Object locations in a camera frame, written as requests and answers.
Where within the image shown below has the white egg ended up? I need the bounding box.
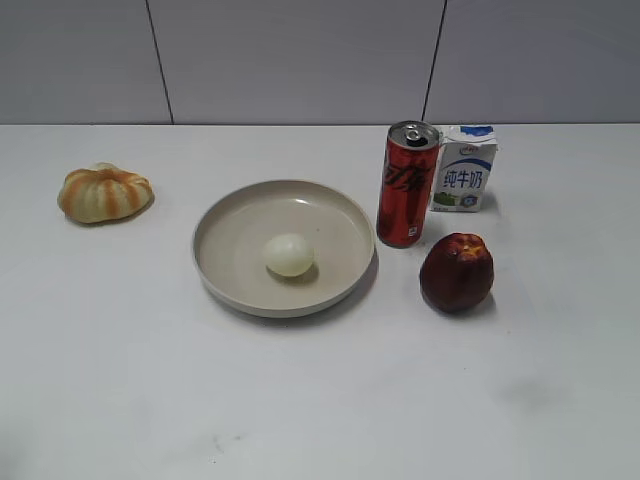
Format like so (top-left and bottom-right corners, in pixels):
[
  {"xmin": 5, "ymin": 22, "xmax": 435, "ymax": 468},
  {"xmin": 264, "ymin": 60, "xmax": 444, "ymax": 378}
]
[{"xmin": 263, "ymin": 233, "xmax": 315, "ymax": 277}]

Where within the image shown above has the beige round plate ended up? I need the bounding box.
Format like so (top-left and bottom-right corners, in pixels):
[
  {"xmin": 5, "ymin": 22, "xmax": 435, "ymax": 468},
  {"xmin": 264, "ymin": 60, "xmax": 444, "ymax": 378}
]
[{"xmin": 192, "ymin": 180, "xmax": 376, "ymax": 319}]

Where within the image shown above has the red soda can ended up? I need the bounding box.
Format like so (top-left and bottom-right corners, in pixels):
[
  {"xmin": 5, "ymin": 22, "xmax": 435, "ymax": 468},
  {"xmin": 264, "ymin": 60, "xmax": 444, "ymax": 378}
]
[{"xmin": 376, "ymin": 121, "xmax": 441, "ymax": 248}]

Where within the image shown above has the dark red apple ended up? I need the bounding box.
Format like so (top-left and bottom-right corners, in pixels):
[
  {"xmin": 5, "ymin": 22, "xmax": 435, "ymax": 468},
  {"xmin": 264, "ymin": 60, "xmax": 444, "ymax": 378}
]
[{"xmin": 419, "ymin": 232, "xmax": 494, "ymax": 314}]

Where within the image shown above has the white milk carton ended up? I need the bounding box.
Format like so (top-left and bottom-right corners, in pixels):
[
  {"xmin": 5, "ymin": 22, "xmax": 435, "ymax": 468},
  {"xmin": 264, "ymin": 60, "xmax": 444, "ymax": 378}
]
[{"xmin": 430, "ymin": 125, "xmax": 498, "ymax": 212}]

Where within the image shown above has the striped bread bun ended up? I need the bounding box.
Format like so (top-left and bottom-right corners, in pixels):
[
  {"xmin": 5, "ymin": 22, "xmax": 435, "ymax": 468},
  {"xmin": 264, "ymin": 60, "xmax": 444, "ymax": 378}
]
[{"xmin": 57, "ymin": 163, "xmax": 154, "ymax": 224}]

